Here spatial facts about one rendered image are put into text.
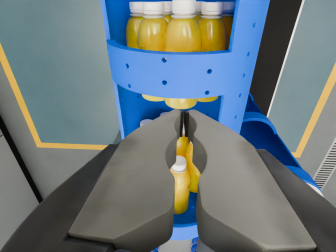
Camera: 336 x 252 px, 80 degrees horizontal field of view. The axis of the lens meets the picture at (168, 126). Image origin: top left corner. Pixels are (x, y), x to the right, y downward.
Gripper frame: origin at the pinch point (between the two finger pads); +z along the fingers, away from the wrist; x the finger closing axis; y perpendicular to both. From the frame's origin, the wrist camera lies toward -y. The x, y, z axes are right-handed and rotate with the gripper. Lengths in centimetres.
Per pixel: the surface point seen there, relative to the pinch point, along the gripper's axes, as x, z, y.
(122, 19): -12.6, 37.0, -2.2
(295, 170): 41, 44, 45
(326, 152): 137, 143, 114
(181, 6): -0.3, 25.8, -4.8
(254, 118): 38, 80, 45
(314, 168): 133, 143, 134
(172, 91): -1.4, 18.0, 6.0
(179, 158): 0.1, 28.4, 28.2
